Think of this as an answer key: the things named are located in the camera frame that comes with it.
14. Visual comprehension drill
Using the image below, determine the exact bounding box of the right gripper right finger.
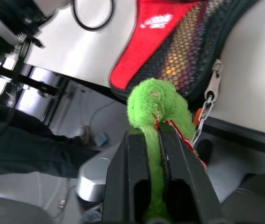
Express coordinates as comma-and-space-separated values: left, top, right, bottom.
158, 129, 224, 224

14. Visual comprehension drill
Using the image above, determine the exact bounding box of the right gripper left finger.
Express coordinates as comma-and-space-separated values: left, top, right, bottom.
101, 129, 153, 224

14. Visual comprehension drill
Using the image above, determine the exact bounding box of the green plush ring charm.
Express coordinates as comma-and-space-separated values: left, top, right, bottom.
126, 78, 208, 224

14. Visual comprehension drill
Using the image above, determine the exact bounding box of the silver metal zipper chain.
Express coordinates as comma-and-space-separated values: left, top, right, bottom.
191, 94, 215, 146

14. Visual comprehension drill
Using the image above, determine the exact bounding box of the black red mesh paddle case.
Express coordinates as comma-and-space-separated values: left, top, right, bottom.
109, 0, 259, 103

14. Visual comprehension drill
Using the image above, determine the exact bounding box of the silver robot body joint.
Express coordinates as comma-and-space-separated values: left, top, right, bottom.
75, 157, 111, 203

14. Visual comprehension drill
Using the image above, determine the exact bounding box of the small blue object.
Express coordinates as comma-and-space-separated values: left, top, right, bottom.
94, 132, 109, 147

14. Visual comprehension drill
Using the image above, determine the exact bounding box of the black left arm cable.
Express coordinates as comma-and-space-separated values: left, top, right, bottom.
72, 0, 114, 31

